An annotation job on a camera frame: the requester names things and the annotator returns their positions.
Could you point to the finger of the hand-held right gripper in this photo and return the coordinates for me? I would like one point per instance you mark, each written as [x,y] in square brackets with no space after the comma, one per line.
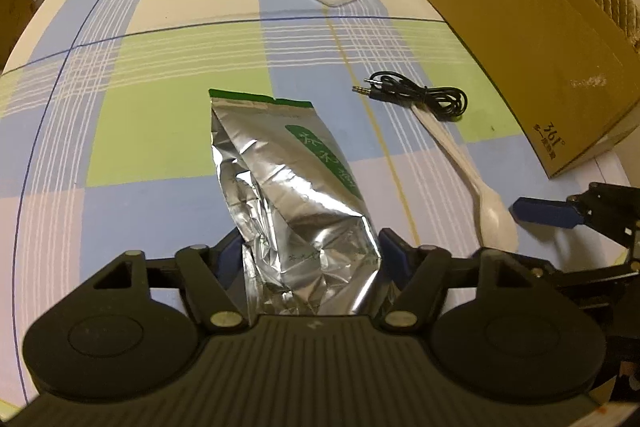
[590,282]
[545,212]

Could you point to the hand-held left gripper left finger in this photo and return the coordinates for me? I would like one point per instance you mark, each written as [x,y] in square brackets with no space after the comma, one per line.
[230,257]

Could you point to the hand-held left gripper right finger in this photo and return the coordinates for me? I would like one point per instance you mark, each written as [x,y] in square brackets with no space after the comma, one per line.
[392,252]

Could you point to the silver foil tea bag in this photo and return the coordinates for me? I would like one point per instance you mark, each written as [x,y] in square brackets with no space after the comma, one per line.
[290,187]

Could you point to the brown cardboard box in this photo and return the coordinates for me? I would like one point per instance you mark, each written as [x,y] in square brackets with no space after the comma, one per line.
[500,7]

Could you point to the checked cloth desktop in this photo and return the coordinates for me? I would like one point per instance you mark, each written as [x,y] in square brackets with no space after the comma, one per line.
[150,82]

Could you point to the white plastic spoon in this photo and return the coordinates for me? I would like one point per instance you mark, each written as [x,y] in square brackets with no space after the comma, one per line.
[492,217]

